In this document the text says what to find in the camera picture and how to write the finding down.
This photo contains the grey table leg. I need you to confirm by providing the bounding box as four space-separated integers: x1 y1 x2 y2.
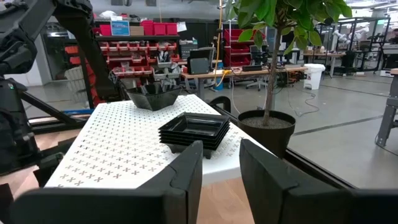
375 68 398 147

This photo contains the storage rack with bins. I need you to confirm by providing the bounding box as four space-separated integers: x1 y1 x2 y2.
93 18 183 82

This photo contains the black metal rack frame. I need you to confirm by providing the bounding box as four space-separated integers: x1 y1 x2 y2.
335 17 392 73

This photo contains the white trash bin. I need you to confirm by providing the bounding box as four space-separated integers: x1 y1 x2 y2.
303 63 326 91

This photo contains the black wavy-edged plastic plate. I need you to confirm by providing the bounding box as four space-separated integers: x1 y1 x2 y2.
125 82 183 112

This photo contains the yellow hanging cable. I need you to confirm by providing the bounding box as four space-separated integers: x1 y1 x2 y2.
214 0 225 88

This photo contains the black square plastic plate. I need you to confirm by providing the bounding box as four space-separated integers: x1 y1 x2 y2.
157 111 231 141
159 125 231 149
158 121 231 145
159 129 231 152
160 133 230 160

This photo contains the black equipment case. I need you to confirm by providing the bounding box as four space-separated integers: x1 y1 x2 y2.
187 47 216 75

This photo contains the green potted plant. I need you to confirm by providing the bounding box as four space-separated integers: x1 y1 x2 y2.
225 0 354 158

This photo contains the red drawer cabinet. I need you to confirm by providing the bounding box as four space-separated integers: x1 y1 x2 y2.
222 27 267 68

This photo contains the white perforated metal shelf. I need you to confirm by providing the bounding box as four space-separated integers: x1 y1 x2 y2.
45 94 271 190

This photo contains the blue sign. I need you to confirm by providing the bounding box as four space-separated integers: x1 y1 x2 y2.
111 20 131 37

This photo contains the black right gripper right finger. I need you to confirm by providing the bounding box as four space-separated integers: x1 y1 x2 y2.
239 139 398 224

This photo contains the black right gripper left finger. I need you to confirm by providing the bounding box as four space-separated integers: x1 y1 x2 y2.
9 139 205 224

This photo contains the wooden top workbench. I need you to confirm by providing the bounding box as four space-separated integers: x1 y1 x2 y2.
180 66 308 100

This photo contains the white plastic crate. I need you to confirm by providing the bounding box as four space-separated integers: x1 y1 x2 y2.
64 65 87 105

